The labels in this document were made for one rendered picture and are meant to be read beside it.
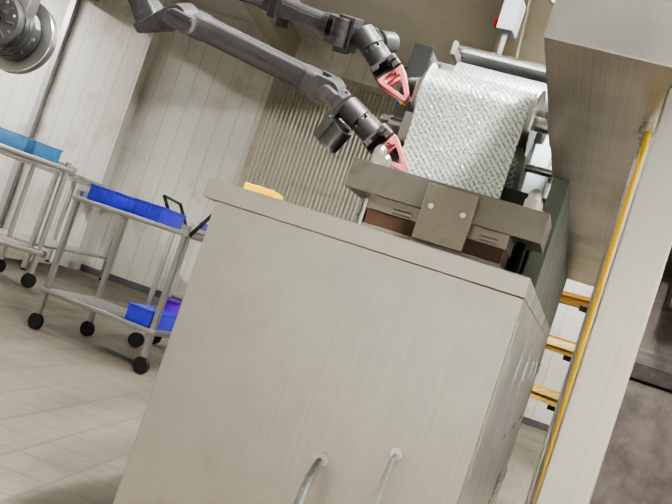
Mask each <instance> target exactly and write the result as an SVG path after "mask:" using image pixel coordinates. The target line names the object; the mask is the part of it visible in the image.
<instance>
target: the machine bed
mask: <svg viewBox="0 0 672 504"><path fill-rule="evenodd" d="M203 196H204V197H206V198H208V199H210V200H212V201H214V202H216V201H219V202H222V203H225V204H228V205H231V206H234V207H238V208H241V209H244V210H247V211H250V212H253V213H256V214H260V215H263V216H266V217H269V218H272V219H275V220H278V221H282V222H285V223H288V224H291V225H294V226H297V227H300V228H304V229H307V230H310V231H313V232H316V233H319V234H322V235H325V236H329V237H332V238H335V239H338V240H341V241H344V242H347V243H351V244H354V245H357V246H360V247H363V248H366V249H369V250H373V251H376V252H379V253H382V254H385V255H388V256H391V257H395V258H398V259H401V260H404V261H407V262H410V263H413V264H417V265H420V266H423V267H426V268H429V269H432V270H435V271H439V272H442V273H445V274H448V275H451V276H454V277H457V278H461V279H464V280H467V281H470V282H473V283H476V284H479V285H483V286H486V287H489V288H492V289H495V290H498V291H501V292H505V293H508V294H511V295H514V296H517V297H520V298H523V299H524V301H525V302H526V304H527V306H528V307H529V309H530V311H531V312H532V314H533V315H534V317H535V319H536V320H537V322H538V324H539V325H540V327H541V328H542V330H543V332H544V333H545V335H546V337H547V338H548V337H549V334H550V331H551V330H550V327H549V325H548V322H547V320H546V317H545V315H544V312H543V309H542V307H541V304H540V302H539V299H538V297H537V294H536V291H535V289H534V286H533V284H532V281H531V279H530V277H527V276H524V275H521V274H517V273H514V272H511V271H508V270H505V269H501V268H498V267H495V266H492V265H488V264H485V263H482V262H479V261H476V260H472V259H469V258H466V257H463V256H460V255H456V254H453V253H450V252H447V251H444V250H440V249H437V248H434V247H431V246H427V245H424V244H421V243H418V242H415V241H411V240H408V239H405V238H402V237H399V236H395V235H392V234H389V233H386V232H383V231H379V230H376V229H373V228H370V227H366V226H363V225H360V224H357V223H354V222H350V221H347V220H344V219H341V218H338V217H334V216H331V215H328V214H325V213H322V212H318V211H315V210H312V209H309V208H305V207H302V206H299V205H296V204H293V203H289V202H286V201H283V200H280V199H277V198H273V197H270V196H267V195H264V194H261V193H257V192H254V191H251V190H248V189H244V188H241V187H238V186H235V185H232V184H228V183H225V182H222V181H219V180H216V179H212V178H209V180H208V183H207V186H206V189H205V192H204V195H203Z"/></svg>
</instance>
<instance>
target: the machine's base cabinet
mask: <svg viewBox="0 0 672 504"><path fill-rule="evenodd" d="M547 340H548V338H547V337H546V335H545V333H544V332H543V330H542V328H541V327H540V325H539V324H538V322H537V320H536V319H535V317H534V315H533V314H532V312H531V311H530V309H529V307H528V306H527V304H526V302H525V301H524V299H523V298H520V297H517V296H514V295H511V294H508V293H505V292H501V291H498V290H495V289H492V288H489V287H486V286H483V285H479V284H476V283H473V282H470V281H467V280H464V279H461V278H457V277H454V276H451V275H448V274H445V273H442V272H439V271H435V270H432V269H429V268H426V267H423V266H420V265H417V264H413V263H410V262H407V261H404V260H401V259H398V258H395V257H391V256H388V255H385V254H382V253H379V252H376V251H373V250H369V249H366V248H363V247H360V246H357V245H354V244H351V243H347V242H344V241H341V240H338V239H335V238H332V237H329V236H325V235H322V234H319V233H316V232H313V231H310V230H307V229H304V228H300V227H297V226H294V225H291V224H288V223H285V222H282V221H278V220H275V219H272V218H269V217H266V216H263V215H260V214H256V213H253V212H250V211H247V210H244V209H241V208H238V207H234V206H231V205H228V204H225V203H222V202H219V201H216V203H215V206H214V209H213V212H212V214H211V217H210V220H209V223H208V226H207V229H206V232H205V235H204V238H203V241H202V244H201V247H200V250H199V253H198V256H197V259H196V261H195V264H194V267H193V270H192V273H191V276H190V279H189V282H188V285H187V288H186V291H185V294H184V297H183V300H182V303H181V306H180V308H179V311H178V314H177V317H176V320H175V323H174V326H173V329H172V332H171V335H170V338H169V341H168V344H167V347H166V350H165V353H164V356H163V358H162V361H161V364H160V367H159V370H158V373H157V376H156V379H155V382H154V385H153V388H152V391H151V394H150V397H149V400H148V403H147V405H146V408H145V411H144V414H143V417H142V420H141V423H140V426H139V429H138V432H137V435H136V438H135V441H134V444H133V447H132V450H131V452H130V455H129V458H128V461H127V464H126V467H125V470H124V473H123V476H122V479H121V482H120V485H119V488H118V491H117V494H116V497H115V499H114V502H113V504H293V503H294V501H295V499H296V496H297V494H298V491H299V489H300V487H301V485H302V483H303V481H304V478H305V476H306V475H307V473H308V471H309V469H310V467H311V466H312V464H313V457H314V455H315V454H316V453H318V452H325V453H327V454H328V456H329V463H328V465H327V466H325V467H323V468H320V470H319V472H318V473H317V475H316V477H315V479H314V481H313V483H312V485H311V488H310V490H309V492H308V494H307V497H306V499H305V501H304V504H372V503H373V500H374V497H375V494H376V492H377V489H378V486H379V484H380V481H381V479H382V476H383V474H384V472H385V469H386V467H387V465H388V463H389V461H390V459H391V456H390V451H391V450H392V449H393V448H395V447H400V448H401V449H402V450H403V453H404V454H403V457H402V458H401V459H399V460H396V462H395V464H394V466H393V469H392V471H391V473H390V476H389V478H388V481H387V483H386V486H385V488H384V491H383V494H382V496H381V499H380V502H379V504H494V503H495V501H496V498H497V495H498V493H499V490H500V487H501V484H502V481H503V479H504V478H505V475H506V472H507V469H508V467H507V465H508V462H509V459H510V456H511V453H512V450H513V447H514V443H515V440H516V437H517V434H518V431H519V428H520V425H521V422H522V419H523V416H524V413H525V409H526V406H527V403H528V400H529V397H530V394H531V391H532V388H533V385H534V382H535V379H536V375H538V373H539V370H540V367H541V360H542V357H543V354H544V351H545V346H546V343H547Z"/></svg>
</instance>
